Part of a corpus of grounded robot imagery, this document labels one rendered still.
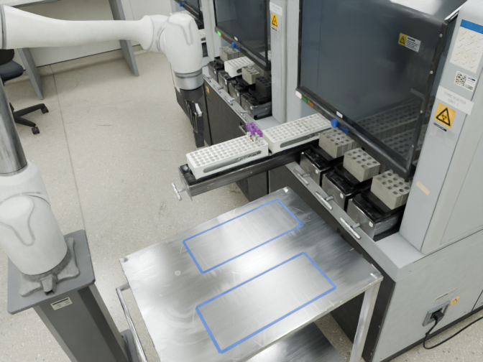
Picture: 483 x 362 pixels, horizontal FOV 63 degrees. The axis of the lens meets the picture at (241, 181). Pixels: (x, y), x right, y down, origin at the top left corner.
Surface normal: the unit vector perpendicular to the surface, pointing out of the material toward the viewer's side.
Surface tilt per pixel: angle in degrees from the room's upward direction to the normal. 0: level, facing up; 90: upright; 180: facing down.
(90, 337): 90
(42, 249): 88
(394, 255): 0
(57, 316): 90
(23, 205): 6
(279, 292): 0
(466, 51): 90
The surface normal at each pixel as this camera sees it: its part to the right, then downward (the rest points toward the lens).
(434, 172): -0.91, 0.31
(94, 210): -0.07, -0.77
